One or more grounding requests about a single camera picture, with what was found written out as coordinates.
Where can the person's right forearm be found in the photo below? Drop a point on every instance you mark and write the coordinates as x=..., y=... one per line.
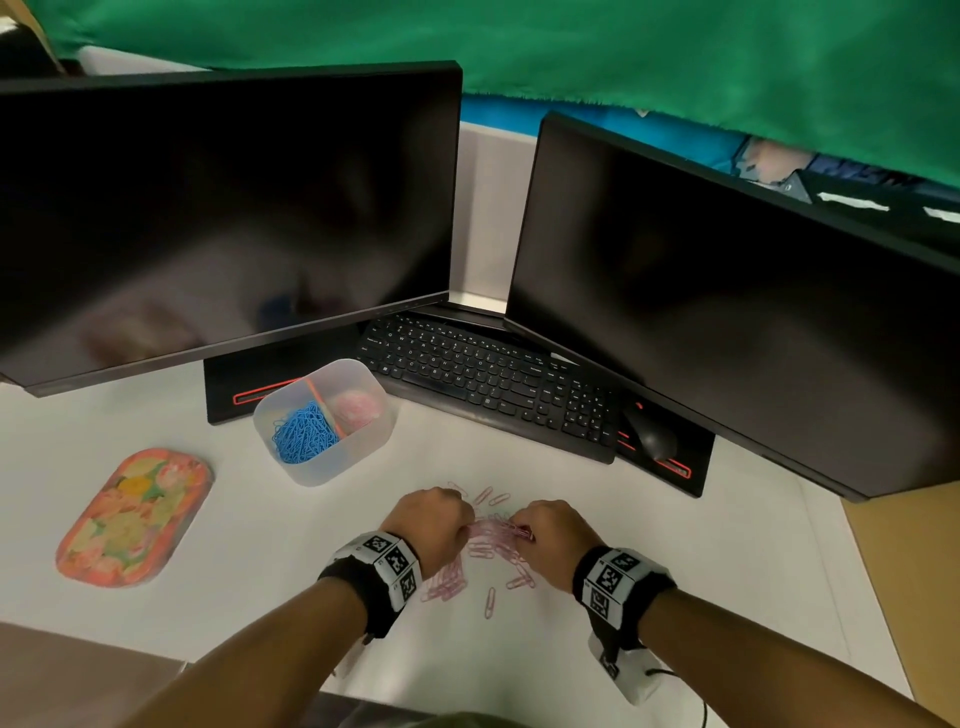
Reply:
x=772, y=667

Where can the translucent plastic divided container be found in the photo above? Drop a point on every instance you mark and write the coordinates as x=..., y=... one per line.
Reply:
x=360, y=457

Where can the pink paper clips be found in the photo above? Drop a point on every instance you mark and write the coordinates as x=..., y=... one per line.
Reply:
x=358, y=411

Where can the person's left forearm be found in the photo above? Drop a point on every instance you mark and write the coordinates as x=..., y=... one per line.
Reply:
x=247, y=660

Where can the black computer monitor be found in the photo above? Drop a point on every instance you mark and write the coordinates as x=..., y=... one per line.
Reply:
x=742, y=307
x=217, y=225

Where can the black computer mouse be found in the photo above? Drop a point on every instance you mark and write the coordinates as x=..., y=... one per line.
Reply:
x=651, y=433

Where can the black computer tower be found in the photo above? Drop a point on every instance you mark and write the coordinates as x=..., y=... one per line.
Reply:
x=30, y=56

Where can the heap of sorted blue paperclips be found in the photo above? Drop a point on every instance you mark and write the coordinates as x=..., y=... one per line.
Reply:
x=304, y=433

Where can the black keyboard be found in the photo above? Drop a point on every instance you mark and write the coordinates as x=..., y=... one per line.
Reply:
x=487, y=375

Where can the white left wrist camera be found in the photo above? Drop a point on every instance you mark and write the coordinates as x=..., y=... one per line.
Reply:
x=351, y=656

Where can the wristband with marker tags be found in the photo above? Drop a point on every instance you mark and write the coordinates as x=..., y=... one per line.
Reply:
x=375, y=581
x=622, y=592

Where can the blue partition panel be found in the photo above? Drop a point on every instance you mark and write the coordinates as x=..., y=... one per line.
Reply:
x=592, y=127

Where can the person's left hand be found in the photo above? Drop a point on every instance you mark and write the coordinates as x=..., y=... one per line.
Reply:
x=431, y=529

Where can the right wristband with marker tags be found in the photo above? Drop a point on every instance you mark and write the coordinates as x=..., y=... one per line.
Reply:
x=622, y=592

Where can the floral orange tin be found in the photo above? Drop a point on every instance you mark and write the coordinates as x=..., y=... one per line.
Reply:
x=135, y=517

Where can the left wristband with marker tags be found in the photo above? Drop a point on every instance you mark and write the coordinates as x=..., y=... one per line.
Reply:
x=375, y=581

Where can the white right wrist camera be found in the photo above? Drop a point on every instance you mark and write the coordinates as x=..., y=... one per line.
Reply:
x=634, y=675

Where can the pile of blue pink paperclips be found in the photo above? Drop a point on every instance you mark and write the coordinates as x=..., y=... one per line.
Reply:
x=491, y=536

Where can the green cloth backdrop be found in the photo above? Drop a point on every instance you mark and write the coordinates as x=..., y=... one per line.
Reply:
x=525, y=41

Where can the person's right hand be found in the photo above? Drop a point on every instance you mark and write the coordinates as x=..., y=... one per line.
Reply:
x=559, y=544

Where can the black equipment white labels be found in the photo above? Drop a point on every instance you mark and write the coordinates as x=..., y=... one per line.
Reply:
x=885, y=214

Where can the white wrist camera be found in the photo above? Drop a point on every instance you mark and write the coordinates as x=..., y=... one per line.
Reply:
x=351, y=656
x=634, y=675

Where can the black red-trimmed desk mat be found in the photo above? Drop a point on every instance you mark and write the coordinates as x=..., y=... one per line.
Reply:
x=240, y=379

